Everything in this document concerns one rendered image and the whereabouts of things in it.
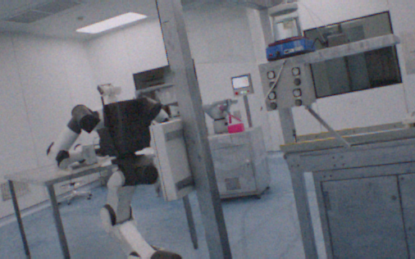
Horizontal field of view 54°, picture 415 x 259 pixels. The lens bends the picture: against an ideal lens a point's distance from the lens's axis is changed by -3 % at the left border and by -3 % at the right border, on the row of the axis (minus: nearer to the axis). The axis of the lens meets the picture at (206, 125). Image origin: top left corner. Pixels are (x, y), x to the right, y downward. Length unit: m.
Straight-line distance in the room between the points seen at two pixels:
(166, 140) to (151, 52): 6.75
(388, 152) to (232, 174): 2.88
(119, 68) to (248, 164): 4.56
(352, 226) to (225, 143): 2.68
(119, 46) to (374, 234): 7.03
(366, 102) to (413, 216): 5.15
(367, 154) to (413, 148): 0.19
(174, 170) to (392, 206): 1.08
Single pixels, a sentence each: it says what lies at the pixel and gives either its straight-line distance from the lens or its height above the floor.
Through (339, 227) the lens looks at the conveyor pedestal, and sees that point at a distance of 2.15.
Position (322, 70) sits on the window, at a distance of 7.14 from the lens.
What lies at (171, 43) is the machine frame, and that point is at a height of 1.36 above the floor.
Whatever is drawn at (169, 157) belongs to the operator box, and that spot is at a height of 0.98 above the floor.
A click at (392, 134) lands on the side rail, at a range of 1.94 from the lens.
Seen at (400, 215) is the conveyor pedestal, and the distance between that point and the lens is 2.08.
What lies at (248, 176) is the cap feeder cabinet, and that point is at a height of 0.27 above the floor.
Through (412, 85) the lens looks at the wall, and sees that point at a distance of 7.14.
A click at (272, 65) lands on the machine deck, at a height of 1.25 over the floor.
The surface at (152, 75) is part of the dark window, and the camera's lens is 8.09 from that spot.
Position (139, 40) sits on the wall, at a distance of 8.24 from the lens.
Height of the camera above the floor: 1.14
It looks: 3 degrees down
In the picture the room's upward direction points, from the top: 11 degrees counter-clockwise
